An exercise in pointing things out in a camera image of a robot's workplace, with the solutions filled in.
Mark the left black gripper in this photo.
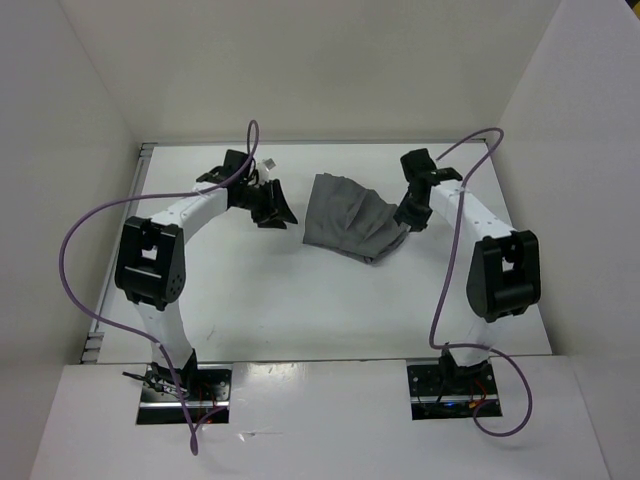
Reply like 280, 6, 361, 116
233, 178, 297, 230

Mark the grey pleated skirt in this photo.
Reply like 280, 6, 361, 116
303, 173, 409, 265

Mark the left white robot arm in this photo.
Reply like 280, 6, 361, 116
115, 150, 297, 400

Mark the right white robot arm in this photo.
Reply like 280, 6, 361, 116
394, 149, 541, 393

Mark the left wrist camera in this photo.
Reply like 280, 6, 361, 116
256, 158, 276, 185

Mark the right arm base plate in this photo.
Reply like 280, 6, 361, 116
406, 353, 502, 421

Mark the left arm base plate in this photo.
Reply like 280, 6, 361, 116
123, 363, 232, 425

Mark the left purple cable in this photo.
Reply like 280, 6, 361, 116
58, 119, 260, 457

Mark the aluminium table edge rail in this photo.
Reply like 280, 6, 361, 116
80, 142, 156, 365

